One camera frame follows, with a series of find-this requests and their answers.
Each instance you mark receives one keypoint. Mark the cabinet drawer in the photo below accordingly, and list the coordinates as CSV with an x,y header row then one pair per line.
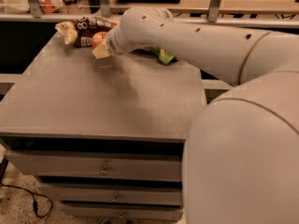
x,y
111,194
96,165
127,211

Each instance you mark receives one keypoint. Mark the top cabinet drawer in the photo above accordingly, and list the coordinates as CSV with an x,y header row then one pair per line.
x,y
96,165

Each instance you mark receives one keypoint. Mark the grey drawer cabinet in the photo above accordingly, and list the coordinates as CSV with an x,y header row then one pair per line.
x,y
67,100

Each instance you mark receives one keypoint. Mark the green chip bag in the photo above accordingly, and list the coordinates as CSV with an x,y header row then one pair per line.
x,y
164,57

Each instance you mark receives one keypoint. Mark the brown chip bag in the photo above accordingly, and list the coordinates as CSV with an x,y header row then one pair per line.
x,y
79,33

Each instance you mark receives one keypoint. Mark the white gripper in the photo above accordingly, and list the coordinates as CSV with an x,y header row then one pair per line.
x,y
114,44

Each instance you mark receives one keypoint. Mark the middle cabinet drawer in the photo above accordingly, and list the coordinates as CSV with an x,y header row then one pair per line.
x,y
111,194

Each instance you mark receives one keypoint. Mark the bottom cabinet drawer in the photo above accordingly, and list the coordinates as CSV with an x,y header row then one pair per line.
x,y
127,211

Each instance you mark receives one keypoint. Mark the red apple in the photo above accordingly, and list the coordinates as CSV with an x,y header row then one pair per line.
x,y
98,38

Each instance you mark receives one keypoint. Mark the metal railing frame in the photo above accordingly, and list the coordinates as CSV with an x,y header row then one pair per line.
x,y
242,13

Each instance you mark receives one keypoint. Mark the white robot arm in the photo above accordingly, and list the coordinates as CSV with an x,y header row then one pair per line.
x,y
241,157

